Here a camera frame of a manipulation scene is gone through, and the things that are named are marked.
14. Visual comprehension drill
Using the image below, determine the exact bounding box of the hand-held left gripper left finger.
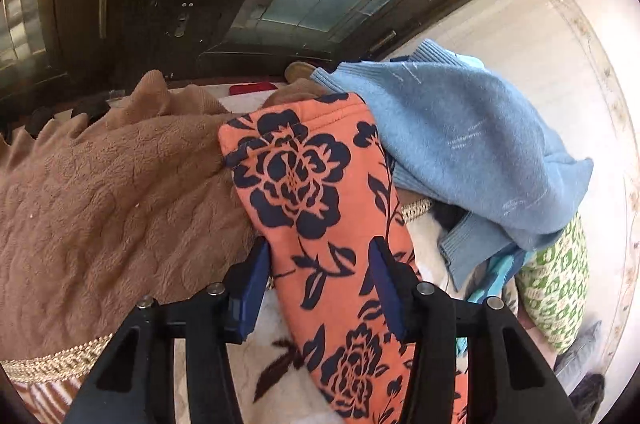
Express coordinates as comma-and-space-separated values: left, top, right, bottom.
65, 236, 273, 424

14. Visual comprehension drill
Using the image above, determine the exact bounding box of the light blue knit sweater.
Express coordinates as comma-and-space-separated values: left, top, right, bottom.
310, 39, 594, 290

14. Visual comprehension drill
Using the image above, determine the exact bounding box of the orange floral garment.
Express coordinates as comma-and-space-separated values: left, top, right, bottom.
218, 91, 471, 424

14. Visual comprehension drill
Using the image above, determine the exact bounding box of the teal striped garment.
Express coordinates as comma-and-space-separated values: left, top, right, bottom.
455, 249, 536, 355

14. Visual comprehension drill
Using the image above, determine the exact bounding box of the green checked pillow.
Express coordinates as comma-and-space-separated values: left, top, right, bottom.
515, 211, 591, 355

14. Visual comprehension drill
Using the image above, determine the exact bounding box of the cream leaf-print blanket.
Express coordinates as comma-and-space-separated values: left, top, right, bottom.
15, 199, 481, 424

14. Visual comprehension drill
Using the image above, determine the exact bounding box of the red cloth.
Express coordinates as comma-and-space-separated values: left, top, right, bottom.
229, 80, 279, 98

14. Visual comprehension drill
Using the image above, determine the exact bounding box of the brown textured blanket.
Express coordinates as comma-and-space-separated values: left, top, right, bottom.
0, 70, 331, 385

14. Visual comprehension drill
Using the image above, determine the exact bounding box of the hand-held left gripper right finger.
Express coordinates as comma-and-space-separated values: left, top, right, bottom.
367, 236, 576, 424

